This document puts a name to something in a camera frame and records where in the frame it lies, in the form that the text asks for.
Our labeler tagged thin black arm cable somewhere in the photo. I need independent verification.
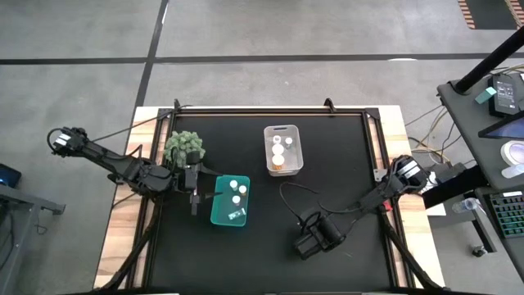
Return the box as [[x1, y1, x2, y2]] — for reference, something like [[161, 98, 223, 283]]
[[93, 105, 193, 148]]

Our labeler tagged white plastic bin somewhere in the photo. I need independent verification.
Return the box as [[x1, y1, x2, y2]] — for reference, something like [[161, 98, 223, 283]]
[[263, 124, 305, 178]]

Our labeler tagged clear water bottle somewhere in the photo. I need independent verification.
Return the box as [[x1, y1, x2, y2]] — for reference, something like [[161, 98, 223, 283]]
[[451, 197, 484, 214]]

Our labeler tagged black pole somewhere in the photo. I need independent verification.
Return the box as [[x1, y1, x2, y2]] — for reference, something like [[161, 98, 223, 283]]
[[454, 26, 524, 95]]

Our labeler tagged black power brick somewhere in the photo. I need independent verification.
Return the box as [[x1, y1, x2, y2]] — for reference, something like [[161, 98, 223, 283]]
[[489, 72, 524, 119]]

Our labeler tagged green artificial plant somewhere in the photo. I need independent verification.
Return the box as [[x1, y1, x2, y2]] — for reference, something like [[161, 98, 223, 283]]
[[163, 129, 206, 168]]

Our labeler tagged blue-lit black device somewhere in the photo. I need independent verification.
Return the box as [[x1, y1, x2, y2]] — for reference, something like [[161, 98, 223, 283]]
[[0, 163, 22, 188]]

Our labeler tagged small teal box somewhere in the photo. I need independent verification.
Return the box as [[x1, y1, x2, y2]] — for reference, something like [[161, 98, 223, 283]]
[[474, 86, 498, 105]]

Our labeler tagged black keyboard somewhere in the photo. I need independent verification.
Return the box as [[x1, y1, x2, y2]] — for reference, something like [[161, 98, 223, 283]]
[[487, 191, 524, 239]]

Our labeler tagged teal plastic bin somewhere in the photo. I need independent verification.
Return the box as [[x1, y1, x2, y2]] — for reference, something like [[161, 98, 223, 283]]
[[210, 175, 251, 228]]

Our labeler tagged black table frame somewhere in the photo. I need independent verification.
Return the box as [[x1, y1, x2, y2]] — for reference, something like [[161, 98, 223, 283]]
[[145, 105, 396, 295]]

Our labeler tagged grey side desk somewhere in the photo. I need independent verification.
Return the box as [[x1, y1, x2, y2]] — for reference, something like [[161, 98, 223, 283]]
[[0, 184, 66, 295]]

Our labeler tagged thick black camera cable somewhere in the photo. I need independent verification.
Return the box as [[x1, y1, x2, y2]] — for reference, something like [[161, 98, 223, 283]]
[[279, 181, 364, 226]]

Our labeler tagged black mat with orange stripes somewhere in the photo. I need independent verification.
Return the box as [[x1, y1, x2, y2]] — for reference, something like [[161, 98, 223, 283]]
[[457, 0, 524, 30]]

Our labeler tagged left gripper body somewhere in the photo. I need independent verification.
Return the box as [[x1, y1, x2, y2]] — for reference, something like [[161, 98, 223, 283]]
[[182, 161, 204, 217]]

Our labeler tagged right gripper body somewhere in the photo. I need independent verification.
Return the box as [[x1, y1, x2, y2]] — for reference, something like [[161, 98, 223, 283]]
[[294, 230, 323, 261]]

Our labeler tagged monitor with blue screen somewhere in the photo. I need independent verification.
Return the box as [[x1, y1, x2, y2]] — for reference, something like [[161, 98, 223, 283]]
[[477, 112, 524, 139]]

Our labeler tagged floor cable bundle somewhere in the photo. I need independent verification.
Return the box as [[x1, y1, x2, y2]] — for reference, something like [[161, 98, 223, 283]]
[[403, 104, 463, 165]]

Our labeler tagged black desk foot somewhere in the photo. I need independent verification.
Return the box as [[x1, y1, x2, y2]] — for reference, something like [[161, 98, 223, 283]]
[[421, 166, 490, 210]]

